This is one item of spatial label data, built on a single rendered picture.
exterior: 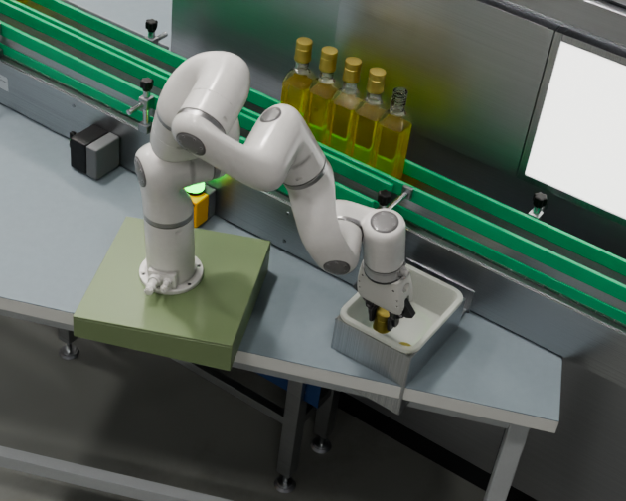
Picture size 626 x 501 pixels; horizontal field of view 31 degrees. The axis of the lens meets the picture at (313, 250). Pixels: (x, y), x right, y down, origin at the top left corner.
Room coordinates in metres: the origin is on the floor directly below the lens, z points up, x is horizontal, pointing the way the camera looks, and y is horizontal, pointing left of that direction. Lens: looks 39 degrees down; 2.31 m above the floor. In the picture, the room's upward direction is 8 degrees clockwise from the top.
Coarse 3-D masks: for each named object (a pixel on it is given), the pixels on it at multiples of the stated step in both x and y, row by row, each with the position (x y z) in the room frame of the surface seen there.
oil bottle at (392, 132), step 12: (384, 120) 1.96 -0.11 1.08; (396, 120) 1.95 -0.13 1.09; (408, 120) 1.97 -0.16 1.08; (384, 132) 1.95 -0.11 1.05; (396, 132) 1.94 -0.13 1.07; (408, 132) 1.97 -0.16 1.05; (384, 144) 1.95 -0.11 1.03; (396, 144) 1.94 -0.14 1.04; (372, 156) 1.96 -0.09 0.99; (384, 156) 1.95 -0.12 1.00; (396, 156) 1.94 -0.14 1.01; (384, 168) 1.95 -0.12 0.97; (396, 168) 1.95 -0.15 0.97
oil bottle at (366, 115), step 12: (360, 108) 1.99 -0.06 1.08; (372, 108) 1.98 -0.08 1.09; (384, 108) 2.00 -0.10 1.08; (360, 120) 1.98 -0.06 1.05; (372, 120) 1.97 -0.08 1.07; (360, 132) 1.98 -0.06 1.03; (372, 132) 1.97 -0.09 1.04; (360, 144) 1.98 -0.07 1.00; (372, 144) 1.97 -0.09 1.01; (360, 156) 1.98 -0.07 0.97
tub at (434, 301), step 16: (416, 272) 1.79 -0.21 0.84; (416, 288) 1.78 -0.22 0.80; (432, 288) 1.76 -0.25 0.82; (448, 288) 1.75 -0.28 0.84; (352, 304) 1.66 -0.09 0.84; (416, 304) 1.77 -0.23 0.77; (432, 304) 1.76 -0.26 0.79; (448, 304) 1.74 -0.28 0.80; (352, 320) 1.62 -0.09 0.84; (368, 320) 1.70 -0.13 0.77; (400, 320) 1.71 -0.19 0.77; (416, 320) 1.72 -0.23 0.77; (432, 320) 1.73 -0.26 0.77; (384, 336) 1.58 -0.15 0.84; (400, 336) 1.67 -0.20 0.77; (416, 336) 1.67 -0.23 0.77
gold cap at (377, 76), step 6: (372, 72) 2.00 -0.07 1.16; (378, 72) 2.00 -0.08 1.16; (384, 72) 2.00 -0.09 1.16; (372, 78) 1.99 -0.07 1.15; (378, 78) 1.99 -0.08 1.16; (384, 78) 1.99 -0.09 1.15; (372, 84) 1.99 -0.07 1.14; (378, 84) 1.99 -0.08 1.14; (384, 84) 2.00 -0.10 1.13; (372, 90) 1.99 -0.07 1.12; (378, 90) 1.99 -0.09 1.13
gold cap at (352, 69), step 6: (348, 60) 2.03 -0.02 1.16; (354, 60) 2.03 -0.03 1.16; (360, 60) 2.04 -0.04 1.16; (348, 66) 2.02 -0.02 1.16; (354, 66) 2.02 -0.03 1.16; (360, 66) 2.02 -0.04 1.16; (348, 72) 2.02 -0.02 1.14; (354, 72) 2.02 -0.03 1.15; (360, 72) 2.03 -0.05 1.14; (342, 78) 2.03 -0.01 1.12; (348, 78) 2.02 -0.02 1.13; (354, 78) 2.02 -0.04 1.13
